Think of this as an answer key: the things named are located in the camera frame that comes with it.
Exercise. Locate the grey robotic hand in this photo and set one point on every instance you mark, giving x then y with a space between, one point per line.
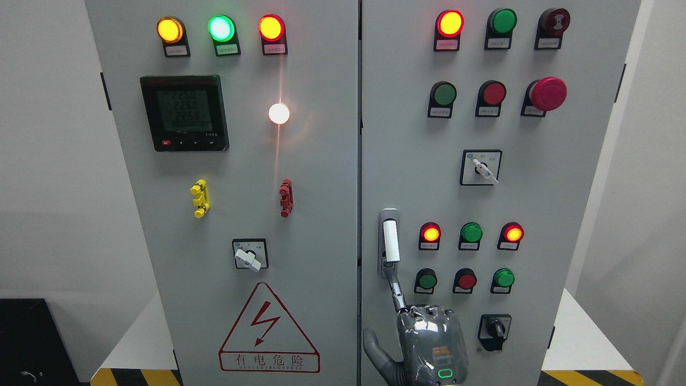
433 345

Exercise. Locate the silver door handle lock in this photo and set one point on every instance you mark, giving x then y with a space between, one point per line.
388 254

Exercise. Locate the grey right cabinet door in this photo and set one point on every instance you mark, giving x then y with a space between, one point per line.
413 163

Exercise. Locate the grey cabinet door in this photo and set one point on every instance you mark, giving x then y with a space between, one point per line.
312 253
413 163

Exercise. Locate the grey left cabinet door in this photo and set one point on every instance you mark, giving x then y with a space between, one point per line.
312 253

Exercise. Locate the dark green button lower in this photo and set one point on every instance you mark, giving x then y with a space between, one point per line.
425 281

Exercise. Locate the red button lower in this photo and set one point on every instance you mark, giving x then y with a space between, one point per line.
464 281

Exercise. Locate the bright green button lower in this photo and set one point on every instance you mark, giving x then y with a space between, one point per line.
502 281

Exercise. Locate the red lit light lower left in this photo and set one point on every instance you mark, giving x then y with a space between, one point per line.
429 237

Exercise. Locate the green indicator light lower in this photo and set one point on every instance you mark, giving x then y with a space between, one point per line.
470 237

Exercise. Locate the red lit light lower right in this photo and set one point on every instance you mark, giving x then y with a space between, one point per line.
510 237

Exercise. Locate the white platform hazard stripes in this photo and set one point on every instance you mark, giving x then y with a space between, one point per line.
579 353

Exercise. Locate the red electric warning sticker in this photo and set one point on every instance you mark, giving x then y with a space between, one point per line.
266 338

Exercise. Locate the red terminal connector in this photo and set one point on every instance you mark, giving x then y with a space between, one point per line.
286 201

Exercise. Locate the green push button second row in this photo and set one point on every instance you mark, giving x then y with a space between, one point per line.
441 98

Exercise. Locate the red push button second row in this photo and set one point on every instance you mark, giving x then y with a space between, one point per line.
489 100

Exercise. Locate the red emergency stop button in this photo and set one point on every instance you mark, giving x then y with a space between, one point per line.
543 96

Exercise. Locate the white indicator light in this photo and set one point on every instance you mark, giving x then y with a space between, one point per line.
279 113

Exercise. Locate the yellow terminal connector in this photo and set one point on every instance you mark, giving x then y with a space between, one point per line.
200 198

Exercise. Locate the red lit light top right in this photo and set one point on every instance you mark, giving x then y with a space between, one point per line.
447 30

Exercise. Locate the green push button top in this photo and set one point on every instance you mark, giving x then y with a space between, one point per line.
500 25

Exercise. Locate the black digital power meter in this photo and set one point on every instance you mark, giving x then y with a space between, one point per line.
185 113

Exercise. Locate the dark red buzzer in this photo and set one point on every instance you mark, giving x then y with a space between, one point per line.
551 26

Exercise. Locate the red lit indicator light left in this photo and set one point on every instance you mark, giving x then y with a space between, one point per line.
273 35

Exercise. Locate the green lit indicator light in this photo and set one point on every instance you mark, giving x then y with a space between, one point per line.
223 33

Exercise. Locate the black box lower left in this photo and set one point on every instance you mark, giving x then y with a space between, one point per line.
32 351

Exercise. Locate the yellow indicator light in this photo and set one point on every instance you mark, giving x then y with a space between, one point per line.
173 36

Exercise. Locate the black knob selector switch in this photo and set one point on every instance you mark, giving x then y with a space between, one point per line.
493 331

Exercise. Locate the white lever selector switch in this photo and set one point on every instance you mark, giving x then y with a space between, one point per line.
480 167

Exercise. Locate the left white rotary switch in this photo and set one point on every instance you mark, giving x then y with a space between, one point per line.
250 254

